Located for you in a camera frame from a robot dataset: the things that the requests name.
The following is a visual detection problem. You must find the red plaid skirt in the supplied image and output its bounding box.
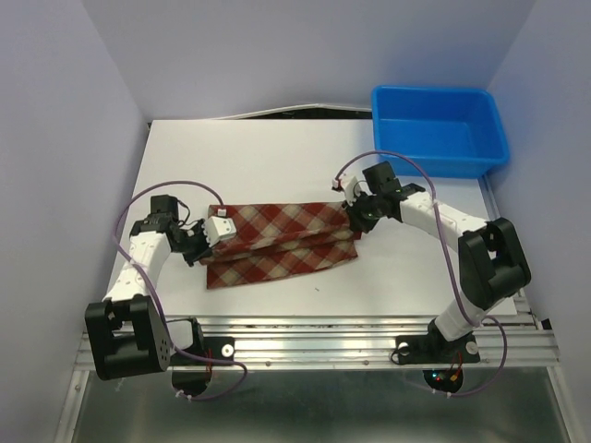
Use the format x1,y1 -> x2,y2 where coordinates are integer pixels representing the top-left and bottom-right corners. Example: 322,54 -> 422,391
200,202 -> 362,290

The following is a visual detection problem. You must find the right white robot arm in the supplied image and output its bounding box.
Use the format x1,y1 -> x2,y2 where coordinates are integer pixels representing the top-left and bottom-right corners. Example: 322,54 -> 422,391
332,162 -> 531,360

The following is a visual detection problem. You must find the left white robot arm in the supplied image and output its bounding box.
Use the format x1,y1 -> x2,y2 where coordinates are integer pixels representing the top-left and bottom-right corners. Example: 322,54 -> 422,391
85,195 -> 235,380

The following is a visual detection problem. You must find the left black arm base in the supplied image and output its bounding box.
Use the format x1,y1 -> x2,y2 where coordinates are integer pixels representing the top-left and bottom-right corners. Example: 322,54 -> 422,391
171,337 -> 235,401

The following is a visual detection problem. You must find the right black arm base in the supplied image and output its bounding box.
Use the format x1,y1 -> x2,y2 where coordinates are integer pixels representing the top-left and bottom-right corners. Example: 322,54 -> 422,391
389,334 -> 480,396

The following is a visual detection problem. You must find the blue plastic bin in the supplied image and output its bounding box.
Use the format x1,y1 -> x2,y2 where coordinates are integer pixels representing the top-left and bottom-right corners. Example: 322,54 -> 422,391
371,86 -> 510,179

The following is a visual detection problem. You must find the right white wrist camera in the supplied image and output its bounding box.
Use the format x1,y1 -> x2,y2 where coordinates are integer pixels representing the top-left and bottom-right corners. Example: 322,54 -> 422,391
332,174 -> 367,208

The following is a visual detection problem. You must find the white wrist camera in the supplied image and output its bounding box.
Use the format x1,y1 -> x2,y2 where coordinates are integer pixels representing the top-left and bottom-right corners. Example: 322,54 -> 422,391
203,208 -> 237,246
332,174 -> 367,208

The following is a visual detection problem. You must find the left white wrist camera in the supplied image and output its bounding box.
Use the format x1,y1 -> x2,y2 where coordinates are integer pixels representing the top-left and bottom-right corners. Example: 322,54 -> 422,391
203,208 -> 237,246

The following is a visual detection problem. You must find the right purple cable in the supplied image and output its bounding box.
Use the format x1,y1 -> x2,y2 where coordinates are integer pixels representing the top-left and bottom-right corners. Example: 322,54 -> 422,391
334,150 -> 509,399

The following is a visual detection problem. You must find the purple cable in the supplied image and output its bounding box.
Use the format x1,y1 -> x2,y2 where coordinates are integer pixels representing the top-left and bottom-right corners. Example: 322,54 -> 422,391
334,150 -> 509,399
114,180 -> 248,401

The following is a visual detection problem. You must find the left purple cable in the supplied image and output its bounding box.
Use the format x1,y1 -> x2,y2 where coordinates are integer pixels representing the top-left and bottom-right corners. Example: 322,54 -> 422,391
114,180 -> 248,401

